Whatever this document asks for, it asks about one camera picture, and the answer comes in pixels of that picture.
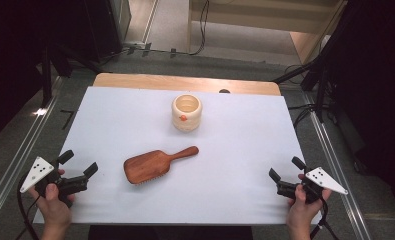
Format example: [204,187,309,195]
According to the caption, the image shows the black metal stand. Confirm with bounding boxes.
[34,41,103,109]
[273,19,339,124]

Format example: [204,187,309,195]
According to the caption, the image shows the person's left hand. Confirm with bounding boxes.
[28,168,76,231]

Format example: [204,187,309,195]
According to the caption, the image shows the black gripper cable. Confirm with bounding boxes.
[15,176,42,240]
[308,198,340,240]

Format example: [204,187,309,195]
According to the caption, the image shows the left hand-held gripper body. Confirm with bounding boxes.
[19,156,89,208]

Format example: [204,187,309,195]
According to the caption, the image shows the aluminium floor rail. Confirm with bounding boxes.
[0,75,65,233]
[300,91,373,240]

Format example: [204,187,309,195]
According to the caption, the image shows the person's dark clothing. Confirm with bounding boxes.
[87,225,254,240]

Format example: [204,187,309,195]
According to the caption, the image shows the black floor cables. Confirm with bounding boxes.
[283,63,319,129]

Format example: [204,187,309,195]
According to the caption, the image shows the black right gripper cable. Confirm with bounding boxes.
[308,198,340,240]

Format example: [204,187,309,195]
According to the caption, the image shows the wooden table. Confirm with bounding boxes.
[92,72,282,97]

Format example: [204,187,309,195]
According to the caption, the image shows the person's right hand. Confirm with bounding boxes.
[285,173,333,233]

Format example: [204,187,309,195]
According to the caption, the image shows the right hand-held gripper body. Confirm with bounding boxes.
[276,166,349,205]

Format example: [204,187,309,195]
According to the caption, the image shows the wooden paddle hairbrush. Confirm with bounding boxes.
[123,145,200,185]

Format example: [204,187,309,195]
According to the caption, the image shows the black hanging cable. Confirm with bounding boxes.
[188,0,211,57]

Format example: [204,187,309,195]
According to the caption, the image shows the white table mat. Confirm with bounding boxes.
[33,86,323,225]

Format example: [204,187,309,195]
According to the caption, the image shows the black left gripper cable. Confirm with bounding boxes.
[15,176,42,240]

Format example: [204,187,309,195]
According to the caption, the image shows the cream ceramic cup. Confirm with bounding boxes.
[171,93,203,133]

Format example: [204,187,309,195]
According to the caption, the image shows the dark cabinet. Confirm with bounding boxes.
[81,0,133,63]

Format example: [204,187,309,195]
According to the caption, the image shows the beige wooden shelf unit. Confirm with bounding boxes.
[186,0,348,66]

